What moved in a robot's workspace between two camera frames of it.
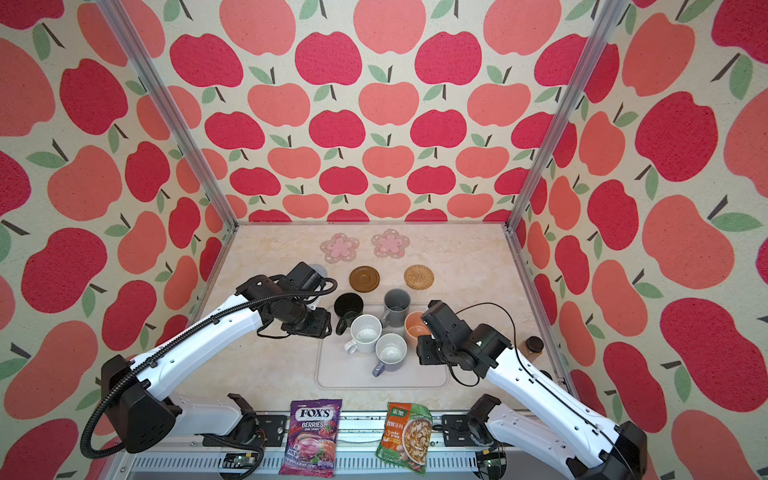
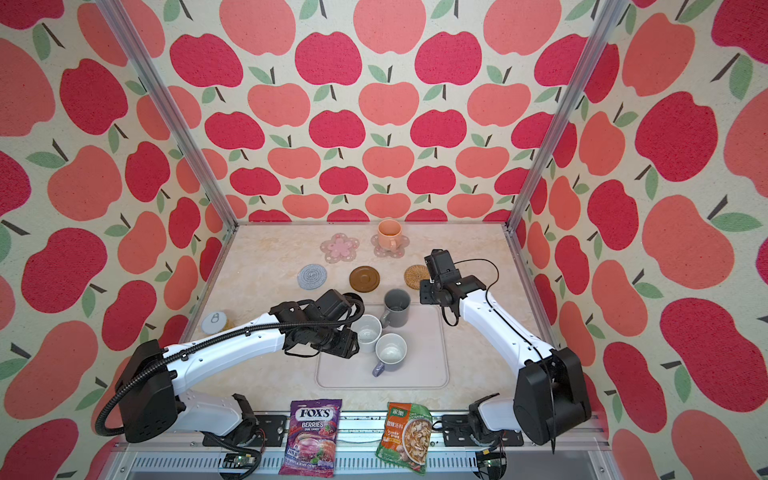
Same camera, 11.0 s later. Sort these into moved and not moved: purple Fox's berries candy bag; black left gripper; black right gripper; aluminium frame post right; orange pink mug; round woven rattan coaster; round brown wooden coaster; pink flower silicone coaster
Moved: black left gripper; orange pink mug; black right gripper
Not moved: round brown wooden coaster; purple Fox's berries candy bag; aluminium frame post right; pink flower silicone coaster; round woven rattan coaster
